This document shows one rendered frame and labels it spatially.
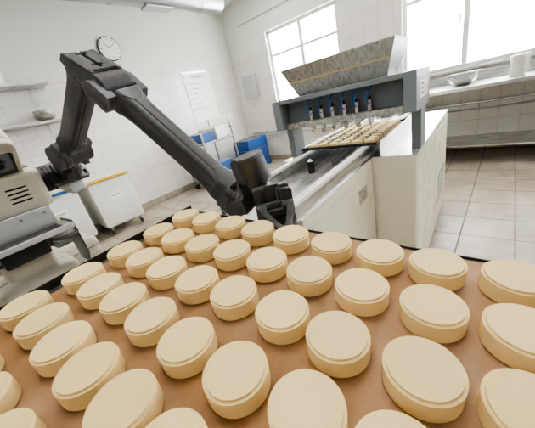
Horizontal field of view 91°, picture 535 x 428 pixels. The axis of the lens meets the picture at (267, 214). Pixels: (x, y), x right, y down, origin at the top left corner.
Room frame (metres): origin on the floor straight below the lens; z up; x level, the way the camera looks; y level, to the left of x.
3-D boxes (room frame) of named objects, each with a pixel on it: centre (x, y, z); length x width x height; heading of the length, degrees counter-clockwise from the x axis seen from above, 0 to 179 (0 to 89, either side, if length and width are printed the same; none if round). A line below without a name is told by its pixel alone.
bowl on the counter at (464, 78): (3.24, -2.61, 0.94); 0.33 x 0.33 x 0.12
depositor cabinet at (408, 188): (1.83, -0.86, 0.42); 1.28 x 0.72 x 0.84; 138
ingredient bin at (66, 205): (3.25, 2.56, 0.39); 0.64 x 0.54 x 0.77; 44
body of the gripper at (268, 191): (0.48, -0.01, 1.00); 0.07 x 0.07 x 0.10; 5
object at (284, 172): (1.65, -0.51, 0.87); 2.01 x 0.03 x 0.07; 138
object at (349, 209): (1.09, -0.21, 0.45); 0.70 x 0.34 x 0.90; 138
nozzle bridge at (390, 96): (1.47, -0.54, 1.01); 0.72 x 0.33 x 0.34; 48
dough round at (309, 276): (0.24, -0.03, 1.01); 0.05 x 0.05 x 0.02
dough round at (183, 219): (0.47, 0.15, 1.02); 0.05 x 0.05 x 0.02
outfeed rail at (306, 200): (1.46, -0.73, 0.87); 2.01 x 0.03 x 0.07; 138
